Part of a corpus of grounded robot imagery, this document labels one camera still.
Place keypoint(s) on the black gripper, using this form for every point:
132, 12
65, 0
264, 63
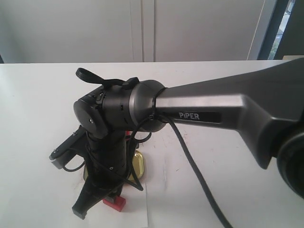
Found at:
107, 167

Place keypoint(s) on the white paper sheet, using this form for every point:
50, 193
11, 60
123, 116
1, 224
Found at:
133, 214

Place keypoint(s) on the white cabinet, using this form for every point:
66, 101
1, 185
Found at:
76, 31

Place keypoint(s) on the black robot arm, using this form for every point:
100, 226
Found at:
265, 107

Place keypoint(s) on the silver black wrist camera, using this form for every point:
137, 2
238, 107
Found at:
67, 150

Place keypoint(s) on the red stamp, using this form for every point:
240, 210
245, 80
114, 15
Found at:
116, 202

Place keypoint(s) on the gold tin lid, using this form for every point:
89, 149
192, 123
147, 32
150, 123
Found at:
138, 165

